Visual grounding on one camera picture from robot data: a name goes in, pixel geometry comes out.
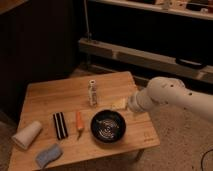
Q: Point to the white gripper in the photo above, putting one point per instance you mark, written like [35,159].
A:
[138,102]

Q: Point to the black ceramic bowl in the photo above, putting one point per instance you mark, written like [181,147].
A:
[108,126]

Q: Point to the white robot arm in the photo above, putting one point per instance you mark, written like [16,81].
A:
[164,90]

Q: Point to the clear spice bottle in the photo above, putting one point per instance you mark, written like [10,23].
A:
[92,93]

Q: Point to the orange carrot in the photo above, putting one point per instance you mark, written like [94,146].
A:
[79,124]

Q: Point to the wooden table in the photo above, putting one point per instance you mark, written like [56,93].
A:
[69,96]

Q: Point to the black white striped block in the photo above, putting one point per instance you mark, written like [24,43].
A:
[60,126]

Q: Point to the metal pole stand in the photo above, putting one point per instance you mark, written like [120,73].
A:
[88,33]

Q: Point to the blue sponge cloth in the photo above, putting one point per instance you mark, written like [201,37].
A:
[48,155]

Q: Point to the white paper cup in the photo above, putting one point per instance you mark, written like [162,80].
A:
[27,135]

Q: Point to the black handle on shelf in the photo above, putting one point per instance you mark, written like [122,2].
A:
[190,65]

